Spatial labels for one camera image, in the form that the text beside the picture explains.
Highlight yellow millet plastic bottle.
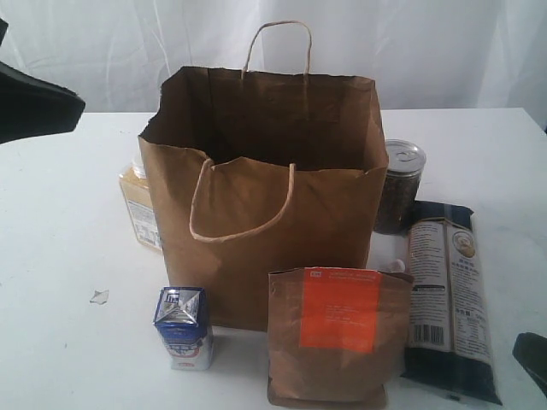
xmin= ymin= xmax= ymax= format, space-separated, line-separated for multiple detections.
xmin=119 ymin=155 xmax=162 ymax=253

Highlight brown paper shopping bag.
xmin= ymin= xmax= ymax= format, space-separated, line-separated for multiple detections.
xmin=137 ymin=20 xmax=390 ymax=333

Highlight dark noodle packet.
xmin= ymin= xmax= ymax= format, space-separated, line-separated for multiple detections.
xmin=403 ymin=201 xmax=501 ymax=405

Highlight brown pouch orange label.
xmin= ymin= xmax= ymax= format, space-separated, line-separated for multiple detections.
xmin=268 ymin=266 xmax=413 ymax=409

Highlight small clear plastic scrap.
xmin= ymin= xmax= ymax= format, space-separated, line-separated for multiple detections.
xmin=90 ymin=290 xmax=109 ymax=305

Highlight clear can dark grains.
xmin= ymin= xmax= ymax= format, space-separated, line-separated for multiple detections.
xmin=374 ymin=139 xmax=426 ymax=235

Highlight blue white milk carton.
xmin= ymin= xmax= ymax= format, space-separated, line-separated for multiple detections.
xmin=153 ymin=286 xmax=214 ymax=371

